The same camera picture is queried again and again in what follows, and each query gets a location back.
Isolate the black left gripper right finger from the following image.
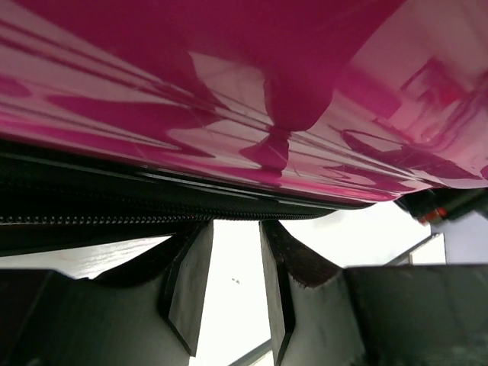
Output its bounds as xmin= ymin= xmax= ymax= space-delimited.
xmin=259 ymin=221 xmax=487 ymax=365

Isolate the pink teal kids suitcase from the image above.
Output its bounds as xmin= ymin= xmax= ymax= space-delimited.
xmin=1 ymin=1 xmax=487 ymax=255

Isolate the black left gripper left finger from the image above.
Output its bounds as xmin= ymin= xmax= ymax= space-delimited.
xmin=1 ymin=221 xmax=214 ymax=365

